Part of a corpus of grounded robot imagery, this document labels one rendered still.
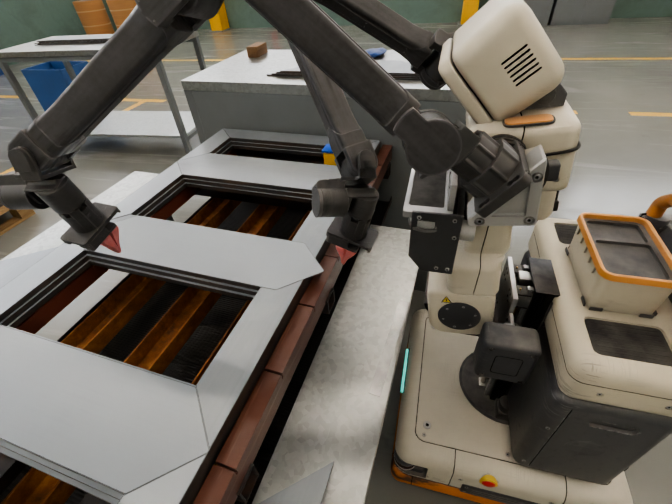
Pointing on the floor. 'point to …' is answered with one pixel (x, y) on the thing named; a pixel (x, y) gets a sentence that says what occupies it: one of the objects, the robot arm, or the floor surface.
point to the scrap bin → (50, 80)
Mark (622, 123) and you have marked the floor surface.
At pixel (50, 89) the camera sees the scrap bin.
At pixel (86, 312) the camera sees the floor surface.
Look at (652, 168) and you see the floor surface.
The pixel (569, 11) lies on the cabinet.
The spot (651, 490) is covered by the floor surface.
